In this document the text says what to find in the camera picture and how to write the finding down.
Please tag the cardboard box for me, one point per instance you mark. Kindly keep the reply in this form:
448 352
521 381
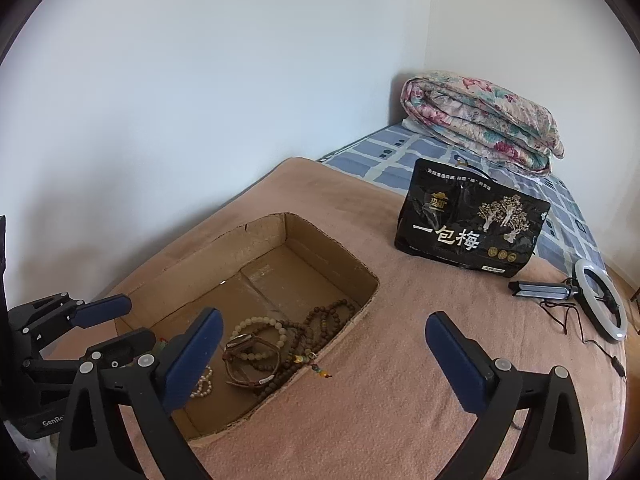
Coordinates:
300 270

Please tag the pink blanket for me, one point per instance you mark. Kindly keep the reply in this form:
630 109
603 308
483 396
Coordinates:
400 410

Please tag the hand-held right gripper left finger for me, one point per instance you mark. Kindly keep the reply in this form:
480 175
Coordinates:
192 360

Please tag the folded floral quilt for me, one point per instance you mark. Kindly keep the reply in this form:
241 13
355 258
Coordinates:
480 115

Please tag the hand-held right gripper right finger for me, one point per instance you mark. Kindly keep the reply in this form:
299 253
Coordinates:
457 365

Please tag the blue checked bed sheet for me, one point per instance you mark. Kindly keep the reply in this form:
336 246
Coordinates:
380 155

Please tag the black folded tripod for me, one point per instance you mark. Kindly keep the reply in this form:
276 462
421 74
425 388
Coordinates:
535 290

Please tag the black printed snack bag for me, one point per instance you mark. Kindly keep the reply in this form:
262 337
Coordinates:
465 225

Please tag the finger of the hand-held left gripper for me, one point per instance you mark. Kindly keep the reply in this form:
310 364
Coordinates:
100 310
122 345

